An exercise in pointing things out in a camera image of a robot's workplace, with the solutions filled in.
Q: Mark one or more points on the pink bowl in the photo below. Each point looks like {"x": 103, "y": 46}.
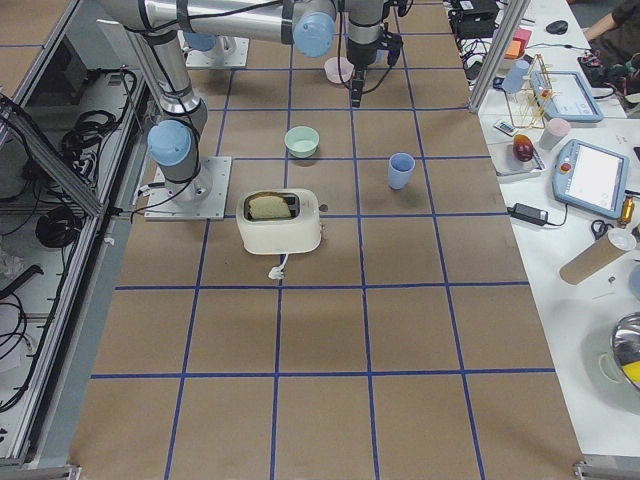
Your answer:
{"x": 338, "y": 70}

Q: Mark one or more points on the gold wire rack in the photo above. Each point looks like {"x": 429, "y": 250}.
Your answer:
{"x": 528, "y": 107}

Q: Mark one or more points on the blue teach pendant near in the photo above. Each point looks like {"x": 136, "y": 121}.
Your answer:
{"x": 591, "y": 178}

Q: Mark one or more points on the metal weighing tray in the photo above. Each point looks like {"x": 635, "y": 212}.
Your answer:
{"x": 509, "y": 168}

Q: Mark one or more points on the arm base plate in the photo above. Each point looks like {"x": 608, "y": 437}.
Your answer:
{"x": 206, "y": 52}
{"x": 205, "y": 198}

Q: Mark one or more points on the blue teach pendant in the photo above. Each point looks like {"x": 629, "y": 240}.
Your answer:
{"x": 591, "y": 178}
{"x": 565, "y": 95}

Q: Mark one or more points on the steel mixing bowl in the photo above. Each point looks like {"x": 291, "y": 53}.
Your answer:
{"x": 620, "y": 363}

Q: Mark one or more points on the cream white toaster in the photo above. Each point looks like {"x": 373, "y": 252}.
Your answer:
{"x": 301, "y": 233}

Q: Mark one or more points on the red yellow mango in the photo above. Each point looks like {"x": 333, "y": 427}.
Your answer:
{"x": 522, "y": 148}

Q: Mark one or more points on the mint green bowl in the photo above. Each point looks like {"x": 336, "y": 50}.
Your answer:
{"x": 302, "y": 141}

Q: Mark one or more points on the black power adapter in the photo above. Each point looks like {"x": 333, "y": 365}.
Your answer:
{"x": 528, "y": 214}

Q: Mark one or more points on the blue teach pendant far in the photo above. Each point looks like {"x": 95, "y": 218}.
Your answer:
{"x": 565, "y": 95}

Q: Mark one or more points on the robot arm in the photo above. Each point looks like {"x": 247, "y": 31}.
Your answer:
{"x": 309, "y": 26}
{"x": 170, "y": 100}

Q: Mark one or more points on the cardboard tube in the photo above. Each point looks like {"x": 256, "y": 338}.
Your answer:
{"x": 614, "y": 244}

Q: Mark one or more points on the blue cup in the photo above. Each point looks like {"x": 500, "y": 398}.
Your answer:
{"x": 400, "y": 168}
{"x": 380, "y": 59}

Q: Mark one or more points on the toast slice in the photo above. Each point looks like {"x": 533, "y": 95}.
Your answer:
{"x": 268, "y": 207}

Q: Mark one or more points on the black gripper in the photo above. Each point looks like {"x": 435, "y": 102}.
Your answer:
{"x": 359, "y": 53}

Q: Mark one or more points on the grey pink cup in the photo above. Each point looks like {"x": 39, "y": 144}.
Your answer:
{"x": 555, "y": 130}

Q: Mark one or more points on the aluminium frame post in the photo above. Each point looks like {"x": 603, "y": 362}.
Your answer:
{"x": 510, "y": 22}

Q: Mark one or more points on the remote control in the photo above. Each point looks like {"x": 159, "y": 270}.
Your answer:
{"x": 505, "y": 127}

